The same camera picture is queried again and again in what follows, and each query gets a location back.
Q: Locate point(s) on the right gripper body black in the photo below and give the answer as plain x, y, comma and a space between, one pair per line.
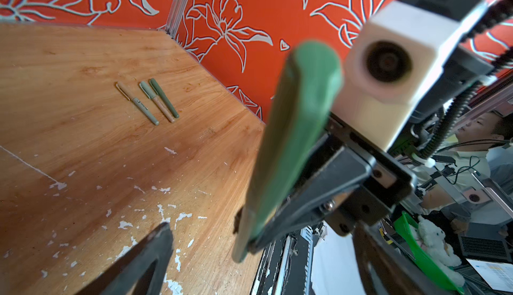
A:
345, 180

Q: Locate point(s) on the white plush toy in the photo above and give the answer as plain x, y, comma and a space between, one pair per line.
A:
431, 239

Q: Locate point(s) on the seated person outside cell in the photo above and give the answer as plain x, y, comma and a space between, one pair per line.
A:
480, 135

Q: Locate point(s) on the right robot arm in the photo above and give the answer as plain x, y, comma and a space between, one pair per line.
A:
444, 102

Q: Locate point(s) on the light green pen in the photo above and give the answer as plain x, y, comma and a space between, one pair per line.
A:
145, 111

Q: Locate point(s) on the green plastic basket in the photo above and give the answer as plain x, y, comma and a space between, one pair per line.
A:
404, 226

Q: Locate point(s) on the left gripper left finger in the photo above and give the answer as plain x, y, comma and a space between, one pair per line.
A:
141, 270

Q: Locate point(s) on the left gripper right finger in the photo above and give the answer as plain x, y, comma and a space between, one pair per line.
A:
383, 271

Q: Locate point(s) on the dark green pen cap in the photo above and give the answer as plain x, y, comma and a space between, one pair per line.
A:
310, 81

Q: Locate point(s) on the beige pen cap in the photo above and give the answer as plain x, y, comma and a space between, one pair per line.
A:
125, 90

